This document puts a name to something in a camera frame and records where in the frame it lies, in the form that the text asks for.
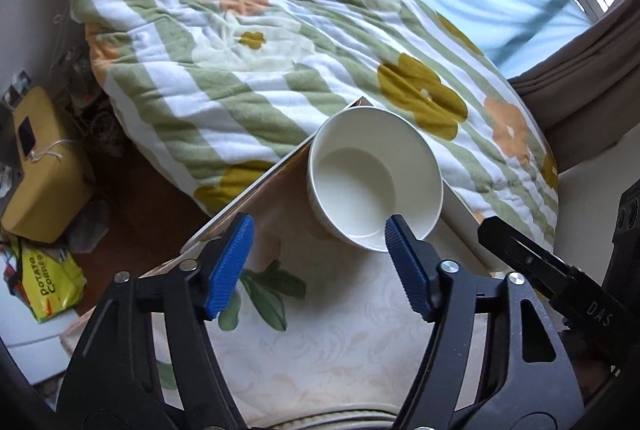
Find cream round plate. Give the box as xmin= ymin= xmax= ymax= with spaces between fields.
xmin=250 ymin=408 xmax=396 ymax=430

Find yellow box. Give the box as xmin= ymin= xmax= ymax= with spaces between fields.
xmin=1 ymin=86 xmax=94 ymax=244

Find white folding table tray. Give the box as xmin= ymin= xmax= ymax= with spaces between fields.
xmin=179 ymin=95 xmax=511 ymax=278

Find brown curtain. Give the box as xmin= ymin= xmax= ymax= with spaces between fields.
xmin=510 ymin=0 xmax=640 ymax=172

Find person's right hand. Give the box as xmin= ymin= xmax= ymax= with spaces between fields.
xmin=560 ymin=324 xmax=617 ymax=391

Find floral green striped quilt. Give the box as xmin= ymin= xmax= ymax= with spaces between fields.
xmin=70 ymin=0 xmax=559 ymax=247

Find white floral tablecloth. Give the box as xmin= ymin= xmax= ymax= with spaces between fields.
xmin=60 ymin=159 xmax=501 ymax=428

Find yellow potato snack bag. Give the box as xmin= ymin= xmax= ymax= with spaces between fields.
xmin=1 ymin=234 xmax=86 ymax=323

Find white ceramic bowl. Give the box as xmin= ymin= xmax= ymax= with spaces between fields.
xmin=306 ymin=106 xmax=444 ymax=252

